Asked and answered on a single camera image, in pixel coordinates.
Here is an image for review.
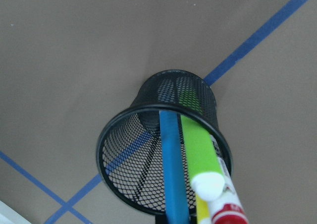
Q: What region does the blue marker pen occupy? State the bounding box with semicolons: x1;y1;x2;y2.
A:
159;111;190;224

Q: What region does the black mesh pen cup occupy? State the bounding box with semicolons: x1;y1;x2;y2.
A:
96;69;233;216

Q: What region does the green highlighter pen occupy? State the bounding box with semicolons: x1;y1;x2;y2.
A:
180;115;225;202

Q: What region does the yellow highlighter pen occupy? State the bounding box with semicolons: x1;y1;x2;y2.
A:
196;194;211;224

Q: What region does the white red-capped marker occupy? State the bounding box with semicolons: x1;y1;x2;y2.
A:
208;135;249;224

